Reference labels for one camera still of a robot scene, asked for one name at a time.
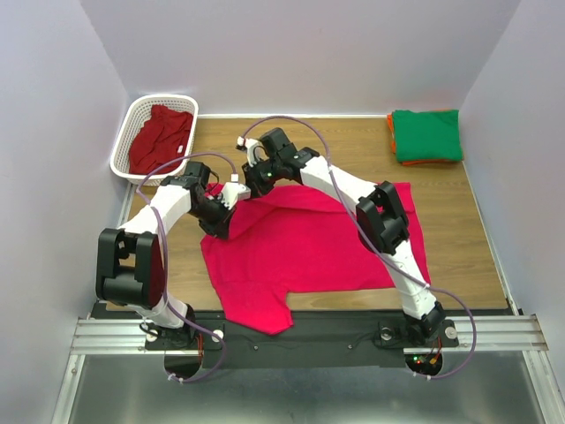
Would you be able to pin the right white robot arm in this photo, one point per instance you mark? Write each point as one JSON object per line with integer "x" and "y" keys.
{"x": 375, "y": 209}

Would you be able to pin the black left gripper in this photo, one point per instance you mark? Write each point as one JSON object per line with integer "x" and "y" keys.
{"x": 220, "y": 229}

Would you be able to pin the folded orange t shirt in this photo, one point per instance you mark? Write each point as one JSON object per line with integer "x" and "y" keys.
{"x": 390, "y": 128}

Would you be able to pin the bright pink t shirt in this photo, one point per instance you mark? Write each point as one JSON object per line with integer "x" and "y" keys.
{"x": 295, "y": 239}

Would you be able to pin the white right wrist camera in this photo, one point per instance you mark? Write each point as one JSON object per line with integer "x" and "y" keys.
{"x": 254, "y": 150}

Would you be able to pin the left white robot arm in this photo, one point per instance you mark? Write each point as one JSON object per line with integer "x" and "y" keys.
{"x": 131, "y": 270}

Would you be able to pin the dark red t shirt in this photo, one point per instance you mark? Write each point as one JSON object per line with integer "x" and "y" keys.
{"x": 162, "y": 138}

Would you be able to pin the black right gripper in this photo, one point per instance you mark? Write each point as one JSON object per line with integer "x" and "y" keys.
{"x": 252, "y": 182}

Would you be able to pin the white perforated plastic basket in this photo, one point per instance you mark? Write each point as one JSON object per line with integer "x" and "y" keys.
{"x": 136, "y": 116}

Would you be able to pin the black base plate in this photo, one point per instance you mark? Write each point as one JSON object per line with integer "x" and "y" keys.
{"x": 316, "y": 339}

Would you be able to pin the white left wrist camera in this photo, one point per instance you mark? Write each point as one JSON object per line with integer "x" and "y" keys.
{"x": 234, "y": 191}

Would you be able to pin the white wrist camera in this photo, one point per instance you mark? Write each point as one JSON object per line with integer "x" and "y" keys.
{"x": 234, "y": 191}
{"x": 254, "y": 150}

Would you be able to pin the folded green t shirt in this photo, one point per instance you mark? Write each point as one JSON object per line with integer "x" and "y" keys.
{"x": 426, "y": 134}

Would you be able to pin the aluminium frame rail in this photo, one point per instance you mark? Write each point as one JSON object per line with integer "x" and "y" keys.
{"x": 103, "y": 331}

